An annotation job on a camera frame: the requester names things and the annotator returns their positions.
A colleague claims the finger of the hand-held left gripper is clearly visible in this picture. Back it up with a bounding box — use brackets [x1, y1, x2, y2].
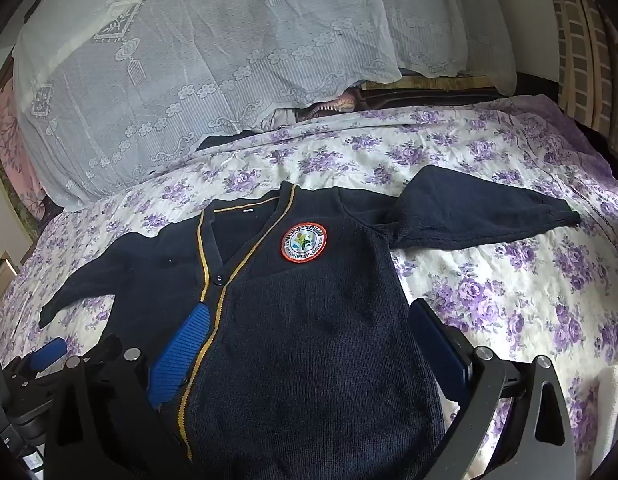
[4, 337, 68, 378]

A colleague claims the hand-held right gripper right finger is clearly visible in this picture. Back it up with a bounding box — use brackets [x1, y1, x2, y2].
[409, 299, 577, 480]

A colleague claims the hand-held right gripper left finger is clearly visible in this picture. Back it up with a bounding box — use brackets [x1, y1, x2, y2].
[43, 302, 212, 480]

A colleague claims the navy knit cardigan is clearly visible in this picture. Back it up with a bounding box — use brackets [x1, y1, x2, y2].
[39, 164, 582, 480]

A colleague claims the purple floral bedsheet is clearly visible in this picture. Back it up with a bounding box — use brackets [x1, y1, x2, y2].
[0, 95, 618, 480]

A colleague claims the light wooden furniture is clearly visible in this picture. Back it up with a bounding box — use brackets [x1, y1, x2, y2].
[0, 250, 32, 302]

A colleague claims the white towel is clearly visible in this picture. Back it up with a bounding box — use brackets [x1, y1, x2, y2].
[590, 364, 618, 467]

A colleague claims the pink cloth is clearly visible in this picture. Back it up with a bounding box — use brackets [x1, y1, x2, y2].
[0, 76, 48, 222]

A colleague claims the dark brown cloth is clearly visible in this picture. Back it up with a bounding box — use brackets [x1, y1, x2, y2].
[359, 80, 560, 111]

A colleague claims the pink striped garment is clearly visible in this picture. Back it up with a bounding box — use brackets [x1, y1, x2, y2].
[309, 89, 364, 117]

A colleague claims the tan wooden board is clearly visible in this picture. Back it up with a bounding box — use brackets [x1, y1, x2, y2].
[403, 71, 496, 84]

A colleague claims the white lace cover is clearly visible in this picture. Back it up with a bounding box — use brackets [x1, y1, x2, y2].
[359, 0, 520, 97]
[11, 0, 404, 211]

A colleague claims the beige striped curtain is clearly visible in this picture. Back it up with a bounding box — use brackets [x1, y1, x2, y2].
[539, 0, 618, 157]

